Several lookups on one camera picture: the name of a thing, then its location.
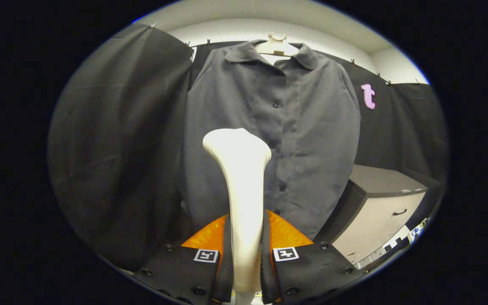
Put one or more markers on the grey-topped white drawer cabinet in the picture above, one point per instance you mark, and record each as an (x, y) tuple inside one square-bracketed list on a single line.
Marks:
[(379, 216)]

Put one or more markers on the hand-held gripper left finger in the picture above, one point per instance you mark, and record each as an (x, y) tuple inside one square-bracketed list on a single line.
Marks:
[(226, 267)]

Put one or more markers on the white desk with clutter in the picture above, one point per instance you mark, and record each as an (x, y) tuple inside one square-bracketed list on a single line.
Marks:
[(400, 241)]

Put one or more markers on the white garment steamer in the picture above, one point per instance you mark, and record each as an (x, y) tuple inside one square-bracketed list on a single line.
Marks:
[(244, 186)]

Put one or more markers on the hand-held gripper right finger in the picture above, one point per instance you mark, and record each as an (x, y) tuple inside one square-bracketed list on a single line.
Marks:
[(266, 271)]

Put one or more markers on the grey button-up shirt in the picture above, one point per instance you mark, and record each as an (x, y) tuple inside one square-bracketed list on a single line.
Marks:
[(311, 140)]

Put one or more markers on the white mannequin torso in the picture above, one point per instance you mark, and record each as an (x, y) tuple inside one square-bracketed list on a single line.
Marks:
[(277, 45)]

